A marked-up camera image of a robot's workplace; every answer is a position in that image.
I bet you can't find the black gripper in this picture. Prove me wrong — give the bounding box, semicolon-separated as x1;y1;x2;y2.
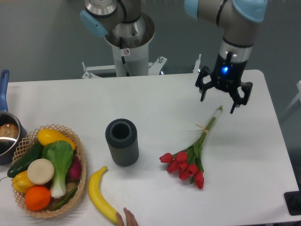
195;53;253;114

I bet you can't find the red tulip bouquet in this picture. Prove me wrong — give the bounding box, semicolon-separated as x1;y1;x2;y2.
159;106;223;190

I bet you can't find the dark grey ribbed vase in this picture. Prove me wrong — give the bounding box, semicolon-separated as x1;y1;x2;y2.
105;119;139;167

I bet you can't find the yellow banana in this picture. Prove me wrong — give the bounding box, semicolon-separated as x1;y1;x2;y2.
88;166;118;226

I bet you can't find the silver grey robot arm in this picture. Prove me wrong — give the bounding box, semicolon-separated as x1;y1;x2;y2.
79;0;268;108

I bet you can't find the person's hand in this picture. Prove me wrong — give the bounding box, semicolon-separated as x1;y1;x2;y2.
116;207;139;226

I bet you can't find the white furniture at right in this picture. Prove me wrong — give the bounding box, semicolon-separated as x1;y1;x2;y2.
283;81;301;116

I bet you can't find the black device at edge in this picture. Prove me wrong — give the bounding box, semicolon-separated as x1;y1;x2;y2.
284;191;301;216

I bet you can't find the purple red radish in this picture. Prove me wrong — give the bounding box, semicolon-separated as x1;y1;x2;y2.
68;155;82;180

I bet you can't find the green bok choy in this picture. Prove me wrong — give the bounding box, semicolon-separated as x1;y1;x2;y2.
42;140;73;198

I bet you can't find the yellow squash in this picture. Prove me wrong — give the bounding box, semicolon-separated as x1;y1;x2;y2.
37;129;76;150

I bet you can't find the green bean pod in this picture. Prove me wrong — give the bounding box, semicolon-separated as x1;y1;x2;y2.
50;187;78;211

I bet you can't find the green cucumber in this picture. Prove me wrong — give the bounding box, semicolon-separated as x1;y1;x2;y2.
7;141;44;178

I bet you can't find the cream round bun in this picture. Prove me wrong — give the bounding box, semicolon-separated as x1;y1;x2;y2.
27;159;55;185

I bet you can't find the woven wicker basket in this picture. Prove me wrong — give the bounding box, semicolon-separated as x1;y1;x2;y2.
12;124;87;218

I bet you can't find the orange fruit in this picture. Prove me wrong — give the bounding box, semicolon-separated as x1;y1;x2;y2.
24;186;51;211

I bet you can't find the yellow bell pepper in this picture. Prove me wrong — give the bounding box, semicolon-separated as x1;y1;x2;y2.
12;171;35;194

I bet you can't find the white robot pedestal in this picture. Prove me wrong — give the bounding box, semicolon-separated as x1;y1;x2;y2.
111;43;149;77

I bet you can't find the white metal base frame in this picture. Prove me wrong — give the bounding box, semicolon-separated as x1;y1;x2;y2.
82;53;202;79

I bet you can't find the blue handled saucepan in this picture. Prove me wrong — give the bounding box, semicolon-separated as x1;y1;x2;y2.
0;70;27;165

